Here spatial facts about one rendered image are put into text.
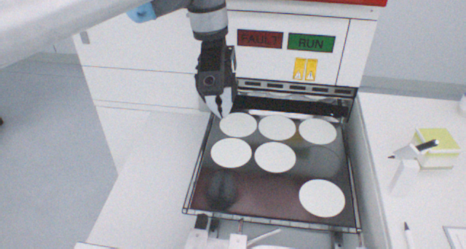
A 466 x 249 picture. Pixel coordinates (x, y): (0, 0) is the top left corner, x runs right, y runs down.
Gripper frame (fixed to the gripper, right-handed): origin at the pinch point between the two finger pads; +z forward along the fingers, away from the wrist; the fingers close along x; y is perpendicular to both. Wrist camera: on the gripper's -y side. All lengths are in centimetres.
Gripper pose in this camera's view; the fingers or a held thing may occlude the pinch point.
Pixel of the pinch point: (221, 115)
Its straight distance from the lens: 76.2
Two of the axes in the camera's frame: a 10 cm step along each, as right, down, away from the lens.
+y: 1.4, -5.9, 7.9
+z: 1.2, 8.1, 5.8
